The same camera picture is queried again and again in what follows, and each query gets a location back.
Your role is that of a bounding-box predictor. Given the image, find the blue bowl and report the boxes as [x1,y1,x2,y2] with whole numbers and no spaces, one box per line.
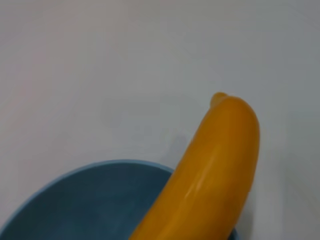
[0,159,240,240]

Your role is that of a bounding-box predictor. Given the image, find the yellow banana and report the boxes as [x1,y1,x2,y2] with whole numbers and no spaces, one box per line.
[128,91,261,240]

